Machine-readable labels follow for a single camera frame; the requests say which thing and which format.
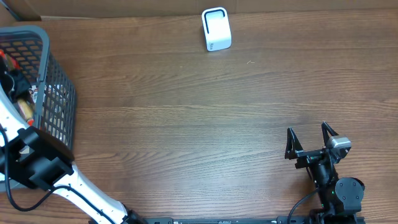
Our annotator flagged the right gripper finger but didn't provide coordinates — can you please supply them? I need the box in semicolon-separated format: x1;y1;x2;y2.
321;121;338;146
285;128;303;159

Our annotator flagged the orange spaghetti package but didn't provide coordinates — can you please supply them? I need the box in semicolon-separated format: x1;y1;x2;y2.
0;49;35;126

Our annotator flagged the beige brown snack pouch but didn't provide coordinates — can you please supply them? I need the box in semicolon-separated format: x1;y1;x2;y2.
42;85;68;127

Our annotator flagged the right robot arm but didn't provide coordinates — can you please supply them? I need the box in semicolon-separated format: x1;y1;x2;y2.
285;122;365;223

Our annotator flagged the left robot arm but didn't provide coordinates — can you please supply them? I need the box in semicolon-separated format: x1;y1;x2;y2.
1;61;145;223

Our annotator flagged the white barcode scanner stand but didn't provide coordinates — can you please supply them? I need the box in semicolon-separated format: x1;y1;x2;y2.
201;7;232;52

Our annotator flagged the grey plastic shopping basket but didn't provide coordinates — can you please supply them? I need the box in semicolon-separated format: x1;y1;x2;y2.
1;26;76;192

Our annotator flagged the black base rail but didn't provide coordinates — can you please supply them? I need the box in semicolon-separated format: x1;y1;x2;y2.
88;216;366;224

